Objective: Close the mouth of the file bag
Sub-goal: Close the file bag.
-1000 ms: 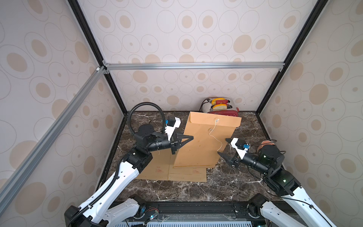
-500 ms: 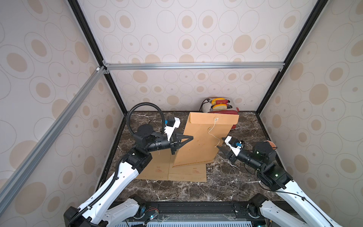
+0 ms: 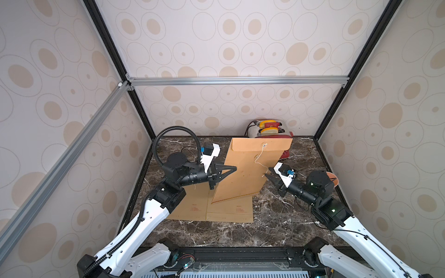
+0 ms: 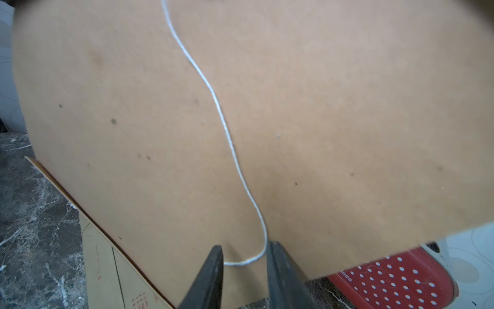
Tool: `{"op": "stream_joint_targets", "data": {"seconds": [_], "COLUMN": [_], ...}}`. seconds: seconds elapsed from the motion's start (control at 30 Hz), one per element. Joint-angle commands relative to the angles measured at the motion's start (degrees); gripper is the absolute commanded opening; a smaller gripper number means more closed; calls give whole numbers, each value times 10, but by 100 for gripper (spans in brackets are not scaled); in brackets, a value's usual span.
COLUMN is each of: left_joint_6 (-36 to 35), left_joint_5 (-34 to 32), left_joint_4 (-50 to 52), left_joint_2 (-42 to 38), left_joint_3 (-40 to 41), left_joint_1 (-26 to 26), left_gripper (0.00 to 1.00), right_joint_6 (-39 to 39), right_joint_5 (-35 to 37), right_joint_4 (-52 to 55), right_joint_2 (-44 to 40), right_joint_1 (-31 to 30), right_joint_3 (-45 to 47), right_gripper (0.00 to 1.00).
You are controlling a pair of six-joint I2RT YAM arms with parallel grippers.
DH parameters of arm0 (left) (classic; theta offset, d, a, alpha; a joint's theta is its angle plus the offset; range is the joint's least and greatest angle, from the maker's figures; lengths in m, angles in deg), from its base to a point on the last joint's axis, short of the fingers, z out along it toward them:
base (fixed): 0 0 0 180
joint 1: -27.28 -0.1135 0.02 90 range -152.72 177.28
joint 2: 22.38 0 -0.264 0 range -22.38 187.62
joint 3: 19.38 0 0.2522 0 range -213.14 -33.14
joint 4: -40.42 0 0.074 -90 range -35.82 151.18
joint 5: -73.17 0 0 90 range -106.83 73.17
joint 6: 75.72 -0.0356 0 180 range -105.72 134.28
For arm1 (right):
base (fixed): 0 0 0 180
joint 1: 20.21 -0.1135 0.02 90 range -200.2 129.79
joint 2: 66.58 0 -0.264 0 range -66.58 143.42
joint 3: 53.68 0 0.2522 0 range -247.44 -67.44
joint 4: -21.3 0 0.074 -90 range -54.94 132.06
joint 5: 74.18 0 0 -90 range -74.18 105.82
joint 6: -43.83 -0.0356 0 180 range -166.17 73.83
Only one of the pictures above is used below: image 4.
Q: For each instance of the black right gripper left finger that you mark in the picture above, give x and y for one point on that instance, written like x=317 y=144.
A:
x=207 y=288

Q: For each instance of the kraft file bag stack top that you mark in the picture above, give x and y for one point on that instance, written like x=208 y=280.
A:
x=112 y=282

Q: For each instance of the kraft file bag stack bottom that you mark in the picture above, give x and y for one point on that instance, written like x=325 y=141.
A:
x=346 y=130

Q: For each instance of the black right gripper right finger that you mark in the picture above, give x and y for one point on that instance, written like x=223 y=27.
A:
x=285 y=288

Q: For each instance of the kraft file bag stack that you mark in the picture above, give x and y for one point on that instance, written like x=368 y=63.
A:
x=112 y=282
x=346 y=130

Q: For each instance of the red toaster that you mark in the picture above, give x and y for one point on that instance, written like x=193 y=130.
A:
x=417 y=278

